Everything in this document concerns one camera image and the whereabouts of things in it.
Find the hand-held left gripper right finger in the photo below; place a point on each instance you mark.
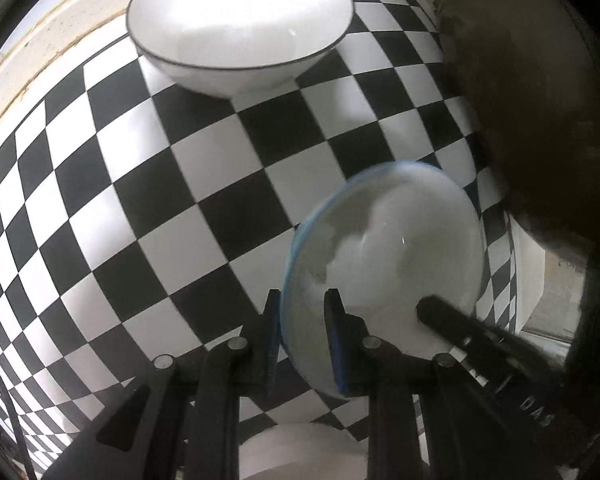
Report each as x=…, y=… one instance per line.
x=336, y=347

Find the black white checkered cloth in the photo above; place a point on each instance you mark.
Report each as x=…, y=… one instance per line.
x=145, y=160

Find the white bowl dark rim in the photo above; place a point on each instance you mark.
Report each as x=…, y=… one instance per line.
x=240, y=20

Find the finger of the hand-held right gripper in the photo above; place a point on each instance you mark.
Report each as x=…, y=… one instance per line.
x=445, y=315

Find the white bowl blue rim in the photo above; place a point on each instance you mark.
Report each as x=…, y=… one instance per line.
x=410, y=240

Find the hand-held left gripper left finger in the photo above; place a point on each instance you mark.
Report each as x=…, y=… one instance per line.
x=274, y=340

